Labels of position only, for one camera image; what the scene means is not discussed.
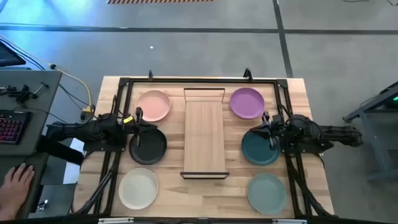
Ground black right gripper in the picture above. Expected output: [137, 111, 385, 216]
[249, 111, 282, 151]

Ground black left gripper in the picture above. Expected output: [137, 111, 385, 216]
[119, 106, 159, 147]

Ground dark teal plate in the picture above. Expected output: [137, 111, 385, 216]
[241, 130, 281, 167]

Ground black plate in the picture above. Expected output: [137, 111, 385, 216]
[128, 128, 168, 166]

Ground pink plate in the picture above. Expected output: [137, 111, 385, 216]
[136, 90, 172, 123]

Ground purple plate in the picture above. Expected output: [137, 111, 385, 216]
[229, 87, 266, 120]

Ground white plate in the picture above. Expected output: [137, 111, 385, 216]
[118, 167, 159, 210]

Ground sage green plate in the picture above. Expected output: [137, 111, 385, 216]
[246, 172, 288, 215]

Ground white paper sheet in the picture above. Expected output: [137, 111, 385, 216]
[63, 138, 85, 185]

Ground black flat bar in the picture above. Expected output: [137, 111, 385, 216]
[36, 135, 85, 166]

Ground dark grey desk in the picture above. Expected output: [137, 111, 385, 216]
[0, 151, 50, 220]

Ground small metal clip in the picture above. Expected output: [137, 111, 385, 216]
[36, 198, 49, 213]

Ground black backlit keyboard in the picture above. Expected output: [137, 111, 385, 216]
[0, 109, 32, 146]

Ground black computer green light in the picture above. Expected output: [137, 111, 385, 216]
[384, 90, 398, 110]

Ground person's hand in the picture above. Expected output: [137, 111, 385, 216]
[0, 162, 35, 221]

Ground black computer monitor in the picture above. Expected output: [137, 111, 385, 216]
[0, 42, 27, 68]

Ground yellow cable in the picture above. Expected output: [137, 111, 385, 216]
[0, 34, 95, 114]

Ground black aluminium table frame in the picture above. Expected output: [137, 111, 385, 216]
[70, 77, 335, 224]

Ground black cable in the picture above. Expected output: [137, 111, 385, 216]
[58, 83, 91, 108]

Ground silver metal bracket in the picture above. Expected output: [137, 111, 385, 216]
[98, 217, 134, 224]
[272, 218, 308, 224]

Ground black desk clamp mount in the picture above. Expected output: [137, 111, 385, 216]
[0, 82, 50, 106]

